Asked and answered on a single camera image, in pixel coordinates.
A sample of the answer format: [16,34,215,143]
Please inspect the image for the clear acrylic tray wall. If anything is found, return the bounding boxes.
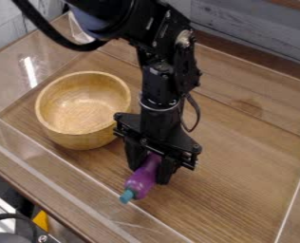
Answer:
[0,119,191,243]

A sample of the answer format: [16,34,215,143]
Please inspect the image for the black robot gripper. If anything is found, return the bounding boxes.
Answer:
[112,108,202,185]

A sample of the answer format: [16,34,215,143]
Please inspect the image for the clear acrylic corner bracket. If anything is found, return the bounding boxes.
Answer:
[68,11,108,48]

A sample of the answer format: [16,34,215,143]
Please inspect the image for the black and yellow equipment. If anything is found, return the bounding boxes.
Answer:
[0,197,63,243]

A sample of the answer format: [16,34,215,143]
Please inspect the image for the purple toy eggplant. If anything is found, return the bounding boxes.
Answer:
[119,153,162,204]

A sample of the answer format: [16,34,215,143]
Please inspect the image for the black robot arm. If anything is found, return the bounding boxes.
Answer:
[11,0,202,185]

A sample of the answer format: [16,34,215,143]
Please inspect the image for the black cable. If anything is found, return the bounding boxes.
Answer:
[179,93,202,133]

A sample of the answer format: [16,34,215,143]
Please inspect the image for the brown wooden bowl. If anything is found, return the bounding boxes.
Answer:
[35,71,131,150]

